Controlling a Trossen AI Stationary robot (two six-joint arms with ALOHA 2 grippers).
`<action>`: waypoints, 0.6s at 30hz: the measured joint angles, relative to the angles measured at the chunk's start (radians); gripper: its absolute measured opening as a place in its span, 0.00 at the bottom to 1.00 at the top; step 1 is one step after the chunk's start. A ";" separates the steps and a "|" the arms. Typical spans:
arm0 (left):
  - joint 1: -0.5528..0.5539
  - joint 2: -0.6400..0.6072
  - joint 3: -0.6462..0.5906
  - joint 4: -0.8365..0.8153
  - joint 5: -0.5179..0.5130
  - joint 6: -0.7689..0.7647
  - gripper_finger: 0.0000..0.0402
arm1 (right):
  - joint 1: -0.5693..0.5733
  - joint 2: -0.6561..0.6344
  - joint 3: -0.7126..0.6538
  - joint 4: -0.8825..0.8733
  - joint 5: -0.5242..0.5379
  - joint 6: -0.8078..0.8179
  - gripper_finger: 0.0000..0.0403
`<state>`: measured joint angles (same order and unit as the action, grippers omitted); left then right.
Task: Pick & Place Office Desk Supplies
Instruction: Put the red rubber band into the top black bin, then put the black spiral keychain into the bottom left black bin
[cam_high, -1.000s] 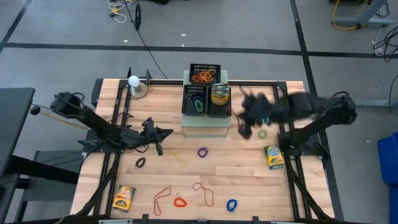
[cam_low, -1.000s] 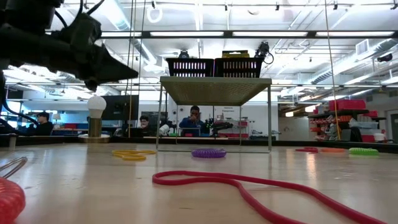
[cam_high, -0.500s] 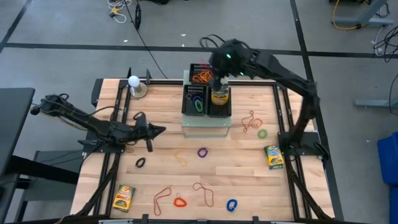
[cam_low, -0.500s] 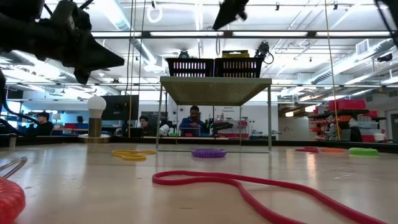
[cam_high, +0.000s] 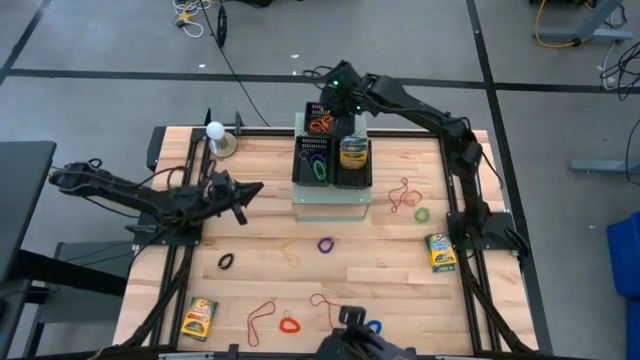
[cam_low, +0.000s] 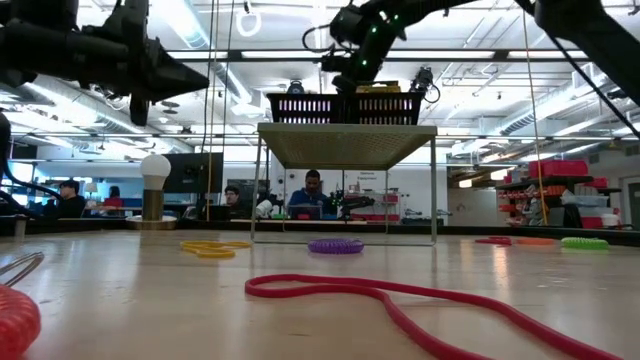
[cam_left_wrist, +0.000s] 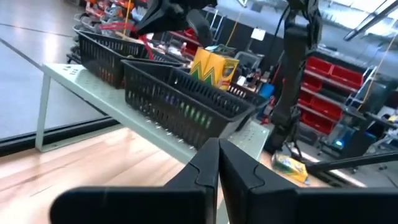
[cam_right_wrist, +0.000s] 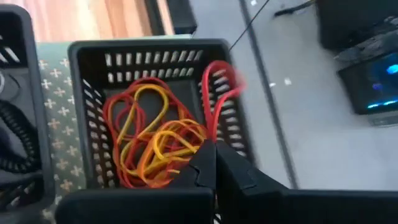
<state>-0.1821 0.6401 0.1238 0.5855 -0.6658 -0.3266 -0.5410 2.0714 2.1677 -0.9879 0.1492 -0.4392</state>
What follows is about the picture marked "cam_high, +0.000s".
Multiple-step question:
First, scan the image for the red rubber band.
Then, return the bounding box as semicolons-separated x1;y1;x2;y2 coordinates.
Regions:
309;292;344;331
388;176;412;215
246;300;277;348

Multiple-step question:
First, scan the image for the long black floor cable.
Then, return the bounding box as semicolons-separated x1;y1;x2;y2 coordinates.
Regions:
198;0;272;128

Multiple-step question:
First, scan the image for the black desk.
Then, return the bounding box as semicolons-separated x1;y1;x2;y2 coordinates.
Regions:
0;140;58;284

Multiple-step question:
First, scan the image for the black strap loop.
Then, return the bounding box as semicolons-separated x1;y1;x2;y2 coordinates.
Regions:
216;4;229;50

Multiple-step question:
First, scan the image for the yellow rubber band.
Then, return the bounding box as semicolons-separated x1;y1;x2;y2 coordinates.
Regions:
279;240;303;269

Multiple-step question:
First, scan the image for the yellow floor cable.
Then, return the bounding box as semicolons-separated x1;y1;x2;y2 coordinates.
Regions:
533;0;584;50

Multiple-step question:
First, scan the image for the blue yellow crayon box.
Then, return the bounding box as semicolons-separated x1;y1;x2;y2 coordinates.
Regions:
424;232;458;274

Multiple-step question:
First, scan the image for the pale green perforated metal riser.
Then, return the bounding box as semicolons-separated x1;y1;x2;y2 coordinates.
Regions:
291;111;372;222

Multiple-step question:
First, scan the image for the blue plastic bin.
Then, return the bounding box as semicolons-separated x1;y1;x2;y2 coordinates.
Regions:
606;211;640;300
626;299;640;360

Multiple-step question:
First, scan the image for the black metal table frame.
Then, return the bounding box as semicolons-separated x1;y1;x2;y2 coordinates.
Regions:
119;107;540;360

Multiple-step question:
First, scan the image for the red-orange coil keychain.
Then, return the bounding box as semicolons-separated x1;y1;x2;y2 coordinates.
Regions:
278;310;302;335

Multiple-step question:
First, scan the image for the black slotted plastic basket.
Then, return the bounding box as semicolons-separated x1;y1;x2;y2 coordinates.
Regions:
331;137;375;191
292;136;335;189
303;101;357;140

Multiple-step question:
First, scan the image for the black cable bundle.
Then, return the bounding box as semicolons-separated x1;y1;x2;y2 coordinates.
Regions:
598;42;640;103

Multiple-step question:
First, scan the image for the grey desk leg frame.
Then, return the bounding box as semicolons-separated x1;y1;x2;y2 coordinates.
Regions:
537;0;634;44

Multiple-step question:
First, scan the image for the white cable with yellow plug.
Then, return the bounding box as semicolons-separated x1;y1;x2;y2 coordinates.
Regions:
172;0;207;39

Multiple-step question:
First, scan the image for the white bulb wooden lamp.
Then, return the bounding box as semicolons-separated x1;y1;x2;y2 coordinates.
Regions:
205;121;239;159

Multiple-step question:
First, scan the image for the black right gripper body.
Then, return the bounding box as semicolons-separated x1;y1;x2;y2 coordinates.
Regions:
319;62;371;120

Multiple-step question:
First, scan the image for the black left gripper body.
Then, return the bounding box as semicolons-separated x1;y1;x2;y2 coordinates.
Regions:
199;169;247;226

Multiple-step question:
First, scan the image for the green yellow crayon box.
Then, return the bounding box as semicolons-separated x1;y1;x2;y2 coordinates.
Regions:
339;147;370;170

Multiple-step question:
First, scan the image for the yellow red crayon box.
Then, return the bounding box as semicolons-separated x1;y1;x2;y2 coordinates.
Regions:
179;296;219;343

